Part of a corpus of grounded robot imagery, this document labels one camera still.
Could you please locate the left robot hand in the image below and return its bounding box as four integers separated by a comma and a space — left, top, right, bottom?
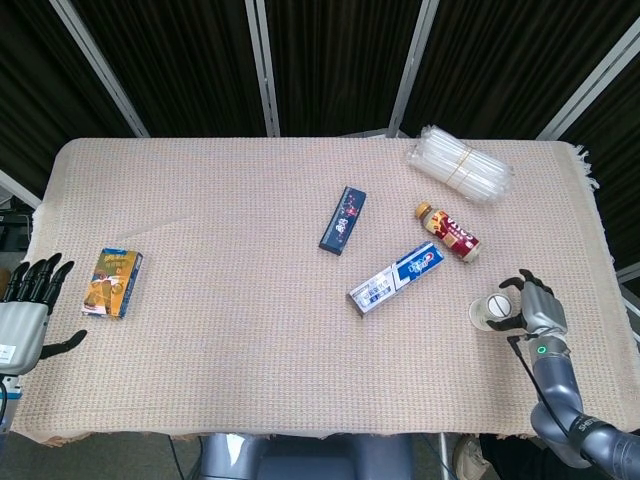
0, 252, 89, 376

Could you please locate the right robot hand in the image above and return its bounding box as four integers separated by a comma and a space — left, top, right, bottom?
485, 268, 570, 337

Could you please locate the white paper cup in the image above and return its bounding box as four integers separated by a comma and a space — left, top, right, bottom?
467, 293, 524, 334

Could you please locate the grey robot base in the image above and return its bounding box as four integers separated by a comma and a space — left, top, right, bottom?
197, 433, 416, 480

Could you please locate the orange yellow snack box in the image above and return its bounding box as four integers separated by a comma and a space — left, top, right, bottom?
81, 247, 145, 320

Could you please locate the red label drink bottle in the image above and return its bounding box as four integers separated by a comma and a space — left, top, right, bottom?
414, 201, 481, 264

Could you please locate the white blue toothpaste box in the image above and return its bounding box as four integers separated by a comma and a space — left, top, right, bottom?
347, 240, 446, 320

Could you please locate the bundle of wrapped straws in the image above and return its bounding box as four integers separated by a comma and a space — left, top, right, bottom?
404, 123, 516, 205

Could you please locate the white shoe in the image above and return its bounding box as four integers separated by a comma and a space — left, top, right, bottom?
452, 433, 494, 480

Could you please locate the single clear straw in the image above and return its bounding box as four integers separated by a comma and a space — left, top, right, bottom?
117, 215, 194, 240

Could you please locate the metal table leg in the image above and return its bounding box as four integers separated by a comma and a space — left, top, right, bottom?
437, 433, 451, 480

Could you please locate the beige woven tablecloth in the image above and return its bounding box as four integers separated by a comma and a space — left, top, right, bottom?
8, 135, 634, 449

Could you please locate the dark blue printed box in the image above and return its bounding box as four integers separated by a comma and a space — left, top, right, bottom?
318, 185, 370, 257

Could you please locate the black pleated curtain panel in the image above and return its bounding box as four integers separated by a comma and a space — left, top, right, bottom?
0, 0, 137, 201
69, 0, 266, 139
399, 0, 640, 139
264, 0, 426, 137

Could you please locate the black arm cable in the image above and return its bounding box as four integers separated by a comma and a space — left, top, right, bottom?
507, 335, 574, 436

